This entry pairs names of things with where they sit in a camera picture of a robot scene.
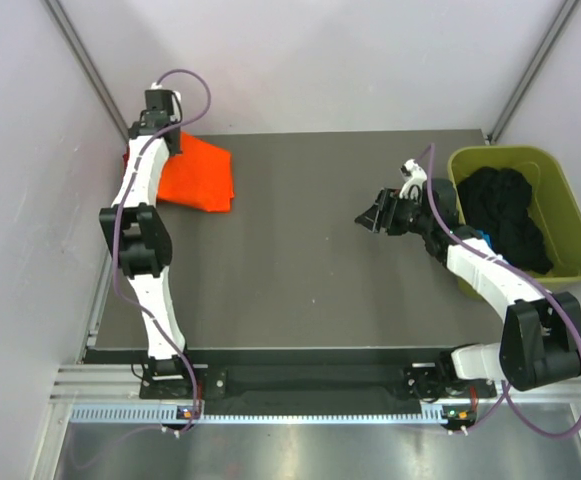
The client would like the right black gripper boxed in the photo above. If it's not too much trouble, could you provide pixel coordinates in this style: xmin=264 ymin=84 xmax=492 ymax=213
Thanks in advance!
xmin=355 ymin=188 xmax=434 ymax=237

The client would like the orange t shirt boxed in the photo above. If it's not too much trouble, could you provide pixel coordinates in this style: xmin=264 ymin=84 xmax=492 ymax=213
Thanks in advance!
xmin=157 ymin=132 xmax=235 ymax=213

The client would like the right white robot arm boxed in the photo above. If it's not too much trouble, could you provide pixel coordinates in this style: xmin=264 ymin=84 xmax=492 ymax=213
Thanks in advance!
xmin=355 ymin=179 xmax=581 ymax=396

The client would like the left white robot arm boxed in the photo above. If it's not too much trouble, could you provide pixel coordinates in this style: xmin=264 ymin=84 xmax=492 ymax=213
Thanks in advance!
xmin=99 ymin=84 xmax=198 ymax=400

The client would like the folded red t shirt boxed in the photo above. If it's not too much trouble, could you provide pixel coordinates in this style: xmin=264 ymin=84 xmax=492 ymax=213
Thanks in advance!
xmin=121 ymin=149 xmax=129 ymax=177

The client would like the blue t shirt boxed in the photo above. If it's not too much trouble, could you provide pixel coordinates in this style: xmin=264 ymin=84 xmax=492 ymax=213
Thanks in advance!
xmin=476 ymin=230 xmax=493 ymax=249

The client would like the black t shirt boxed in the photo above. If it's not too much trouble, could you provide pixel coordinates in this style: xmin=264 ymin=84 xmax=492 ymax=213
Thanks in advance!
xmin=457 ymin=167 xmax=553 ymax=275

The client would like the olive green plastic bin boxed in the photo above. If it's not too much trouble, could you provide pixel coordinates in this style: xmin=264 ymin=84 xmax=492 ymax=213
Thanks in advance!
xmin=447 ymin=146 xmax=581 ymax=291

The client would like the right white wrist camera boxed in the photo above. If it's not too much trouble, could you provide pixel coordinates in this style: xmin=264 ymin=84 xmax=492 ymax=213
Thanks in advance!
xmin=399 ymin=159 xmax=427 ymax=202

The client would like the left aluminium frame post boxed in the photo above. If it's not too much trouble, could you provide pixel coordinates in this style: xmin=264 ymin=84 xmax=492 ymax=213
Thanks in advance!
xmin=41 ymin=0 xmax=128 ymax=142

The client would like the aluminium frame post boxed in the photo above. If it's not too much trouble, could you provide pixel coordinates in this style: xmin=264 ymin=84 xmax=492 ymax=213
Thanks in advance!
xmin=41 ymin=0 xmax=128 ymax=142
xmin=484 ymin=0 xmax=581 ymax=145

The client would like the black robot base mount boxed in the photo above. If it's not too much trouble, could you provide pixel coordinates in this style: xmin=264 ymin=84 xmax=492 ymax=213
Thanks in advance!
xmin=131 ymin=347 xmax=495 ymax=416

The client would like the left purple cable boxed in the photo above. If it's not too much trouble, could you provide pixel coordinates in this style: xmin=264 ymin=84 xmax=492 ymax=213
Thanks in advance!
xmin=109 ymin=68 xmax=212 ymax=435

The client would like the right aluminium frame post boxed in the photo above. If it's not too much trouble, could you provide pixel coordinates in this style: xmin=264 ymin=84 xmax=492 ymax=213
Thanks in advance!
xmin=484 ymin=0 xmax=581 ymax=145

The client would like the slotted grey cable duct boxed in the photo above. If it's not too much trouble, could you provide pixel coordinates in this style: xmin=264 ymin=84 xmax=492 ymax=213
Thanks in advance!
xmin=69 ymin=404 xmax=474 ymax=426

